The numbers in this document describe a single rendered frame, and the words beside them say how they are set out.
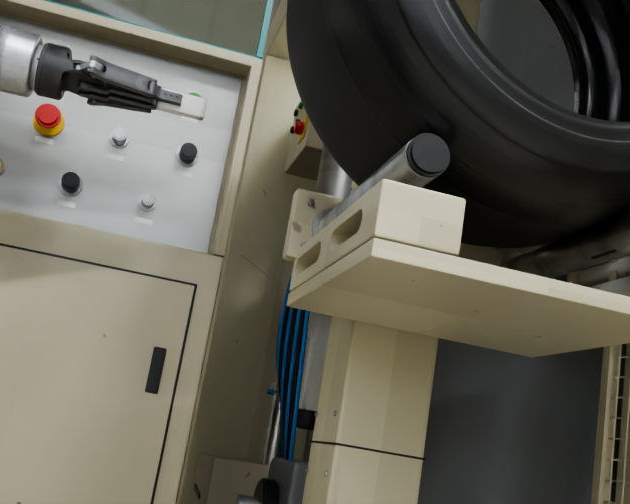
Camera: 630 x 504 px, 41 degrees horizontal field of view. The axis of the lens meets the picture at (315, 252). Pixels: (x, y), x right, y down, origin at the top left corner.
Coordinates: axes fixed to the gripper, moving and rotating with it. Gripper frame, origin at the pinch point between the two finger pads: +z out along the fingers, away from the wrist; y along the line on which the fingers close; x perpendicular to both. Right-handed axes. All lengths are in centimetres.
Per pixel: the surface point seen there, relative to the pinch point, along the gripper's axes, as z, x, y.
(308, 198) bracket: 19.2, 12.4, -8.8
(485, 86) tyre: 28, 8, -44
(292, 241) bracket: 18.0, 18.8, -8.9
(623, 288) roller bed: 69, 15, -9
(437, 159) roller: 24, 16, -43
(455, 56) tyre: 24, 6, -44
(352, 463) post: 32, 46, -6
